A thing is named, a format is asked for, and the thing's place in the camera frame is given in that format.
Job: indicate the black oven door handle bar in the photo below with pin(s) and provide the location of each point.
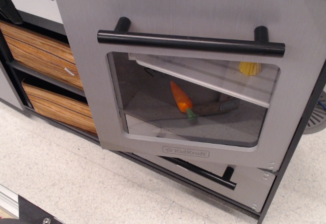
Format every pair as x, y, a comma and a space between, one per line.
259, 46

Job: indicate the white oven shelf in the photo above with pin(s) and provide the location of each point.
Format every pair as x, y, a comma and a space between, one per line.
219, 75

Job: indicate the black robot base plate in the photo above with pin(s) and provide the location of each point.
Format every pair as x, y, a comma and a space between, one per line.
25, 212

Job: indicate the grey lower oven drawer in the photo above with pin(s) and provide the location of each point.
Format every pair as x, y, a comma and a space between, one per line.
248, 186

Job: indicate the grey round slotted base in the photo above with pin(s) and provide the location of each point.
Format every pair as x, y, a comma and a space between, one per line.
316, 122

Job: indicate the black drawer handle bar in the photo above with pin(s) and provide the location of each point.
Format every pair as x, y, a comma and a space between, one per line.
224, 180

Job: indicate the black toy kitchen cabinet frame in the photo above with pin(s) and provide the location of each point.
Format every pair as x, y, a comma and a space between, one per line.
130, 165

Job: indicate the wood-pattern storage bin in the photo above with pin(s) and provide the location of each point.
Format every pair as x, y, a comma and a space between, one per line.
43, 54
59, 104

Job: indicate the lower wood-pattern storage bin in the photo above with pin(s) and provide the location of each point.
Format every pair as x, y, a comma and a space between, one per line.
59, 104

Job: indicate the upper wood-pattern storage bin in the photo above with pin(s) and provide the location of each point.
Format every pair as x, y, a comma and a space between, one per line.
43, 54

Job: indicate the yellow toy corn piece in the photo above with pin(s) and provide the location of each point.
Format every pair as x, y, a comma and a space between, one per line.
250, 68

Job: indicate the grey toy oven door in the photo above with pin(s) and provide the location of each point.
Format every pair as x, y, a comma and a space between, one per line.
133, 106

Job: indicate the orange toy carrot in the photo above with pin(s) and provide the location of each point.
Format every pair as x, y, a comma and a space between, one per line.
183, 102

